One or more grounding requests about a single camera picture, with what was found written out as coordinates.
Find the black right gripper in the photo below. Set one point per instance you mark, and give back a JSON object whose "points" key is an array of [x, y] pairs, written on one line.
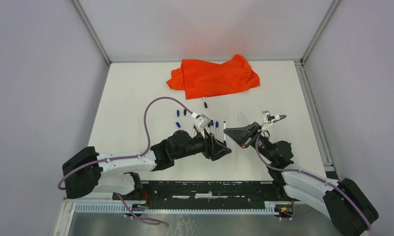
{"points": [[244, 136]]}

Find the black pen near cloth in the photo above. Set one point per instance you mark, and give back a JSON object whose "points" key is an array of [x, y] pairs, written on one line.
{"points": [[205, 103]]}

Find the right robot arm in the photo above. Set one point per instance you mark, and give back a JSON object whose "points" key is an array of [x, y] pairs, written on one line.
{"points": [[351, 219]]}

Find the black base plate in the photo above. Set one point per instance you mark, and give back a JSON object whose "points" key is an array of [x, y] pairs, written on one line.
{"points": [[208, 195]]}

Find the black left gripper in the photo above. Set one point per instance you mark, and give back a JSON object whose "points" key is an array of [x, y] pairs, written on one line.
{"points": [[213, 148]]}

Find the aluminium frame rail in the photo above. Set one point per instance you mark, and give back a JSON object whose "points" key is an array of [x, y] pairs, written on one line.
{"points": [[327, 196]]}

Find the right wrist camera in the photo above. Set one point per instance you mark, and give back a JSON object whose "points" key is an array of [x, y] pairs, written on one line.
{"points": [[269, 119]]}

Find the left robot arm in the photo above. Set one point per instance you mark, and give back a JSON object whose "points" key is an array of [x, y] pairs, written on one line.
{"points": [[89, 171]]}

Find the orange cloth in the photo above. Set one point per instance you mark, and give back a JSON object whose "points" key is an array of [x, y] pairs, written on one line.
{"points": [[199, 78]]}

